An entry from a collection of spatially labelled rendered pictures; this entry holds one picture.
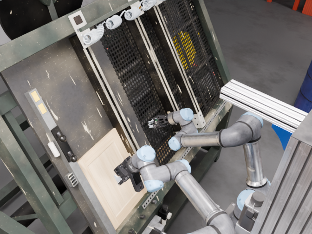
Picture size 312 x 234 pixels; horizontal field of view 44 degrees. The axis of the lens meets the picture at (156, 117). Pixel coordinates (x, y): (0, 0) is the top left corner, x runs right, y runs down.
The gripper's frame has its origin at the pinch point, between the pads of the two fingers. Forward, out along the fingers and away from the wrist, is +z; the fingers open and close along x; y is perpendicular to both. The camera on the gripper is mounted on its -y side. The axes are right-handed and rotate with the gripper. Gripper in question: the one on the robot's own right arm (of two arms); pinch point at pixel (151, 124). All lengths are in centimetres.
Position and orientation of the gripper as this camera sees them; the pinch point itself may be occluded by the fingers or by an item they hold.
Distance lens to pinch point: 248.7
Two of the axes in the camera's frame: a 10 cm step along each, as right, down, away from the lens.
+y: -6.8, 1.4, -7.2
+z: -6.9, 2.0, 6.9
